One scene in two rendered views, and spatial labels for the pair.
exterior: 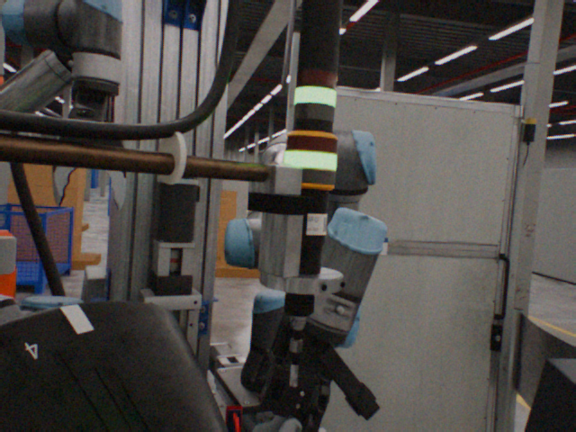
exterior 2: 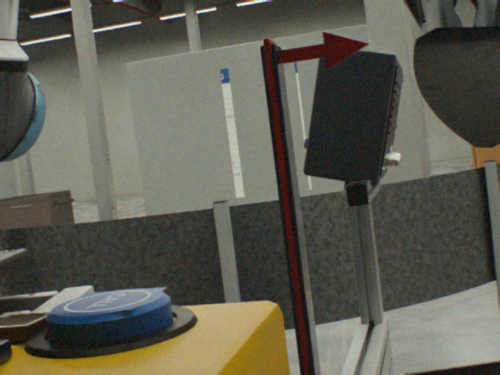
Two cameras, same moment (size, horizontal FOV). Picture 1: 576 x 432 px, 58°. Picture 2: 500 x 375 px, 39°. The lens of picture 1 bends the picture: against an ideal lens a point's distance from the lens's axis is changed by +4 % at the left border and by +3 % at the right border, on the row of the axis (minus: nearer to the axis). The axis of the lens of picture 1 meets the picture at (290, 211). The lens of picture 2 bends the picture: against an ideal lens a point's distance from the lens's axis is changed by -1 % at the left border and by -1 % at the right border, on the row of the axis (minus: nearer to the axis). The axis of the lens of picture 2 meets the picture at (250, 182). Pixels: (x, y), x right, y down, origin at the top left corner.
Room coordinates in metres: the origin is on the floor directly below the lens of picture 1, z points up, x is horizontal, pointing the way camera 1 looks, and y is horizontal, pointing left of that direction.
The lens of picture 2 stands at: (0.57, 0.49, 1.13)
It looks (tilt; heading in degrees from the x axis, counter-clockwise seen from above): 3 degrees down; 297
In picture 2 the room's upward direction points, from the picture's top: 7 degrees counter-clockwise
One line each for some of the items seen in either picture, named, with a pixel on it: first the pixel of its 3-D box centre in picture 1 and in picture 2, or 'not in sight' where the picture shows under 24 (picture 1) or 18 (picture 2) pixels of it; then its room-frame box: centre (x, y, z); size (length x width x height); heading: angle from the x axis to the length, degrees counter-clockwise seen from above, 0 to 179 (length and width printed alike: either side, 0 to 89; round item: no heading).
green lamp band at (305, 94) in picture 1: (315, 98); not in sight; (0.42, -0.01, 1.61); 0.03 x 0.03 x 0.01
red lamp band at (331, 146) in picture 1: (311, 145); not in sight; (0.42, -0.01, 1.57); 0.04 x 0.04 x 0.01
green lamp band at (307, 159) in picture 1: (310, 161); not in sight; (0.42, -0.01, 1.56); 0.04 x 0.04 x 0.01
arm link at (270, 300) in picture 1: (278, 316); not in sight; (1.24, 0.01, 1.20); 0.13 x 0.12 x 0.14; 87
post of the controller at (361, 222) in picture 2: not in sight; (365, 252); (0.89, -0.45, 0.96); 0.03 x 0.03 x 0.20; 13
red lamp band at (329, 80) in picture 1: (316, 82); not in sight; (0.42, -0.01, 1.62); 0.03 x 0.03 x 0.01
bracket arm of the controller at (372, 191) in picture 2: not in sight; (364, 187); (0.91, -0.55, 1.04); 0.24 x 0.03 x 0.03; 103
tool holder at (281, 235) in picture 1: (297, 228); not in sight; (0.41, -0.01, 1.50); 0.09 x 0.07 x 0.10; 138
